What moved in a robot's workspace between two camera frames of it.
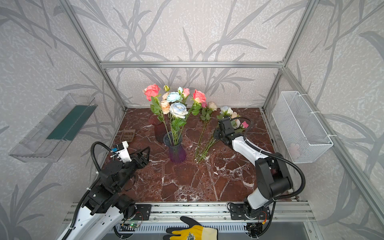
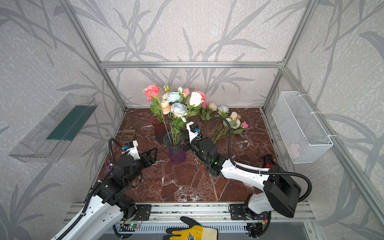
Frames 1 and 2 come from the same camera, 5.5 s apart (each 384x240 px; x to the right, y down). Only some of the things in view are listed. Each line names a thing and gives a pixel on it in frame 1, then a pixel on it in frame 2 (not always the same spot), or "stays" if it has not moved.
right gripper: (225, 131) to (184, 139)
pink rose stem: (184, 95) stays
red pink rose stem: (152, 91) stays
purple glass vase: (177, 152) stays
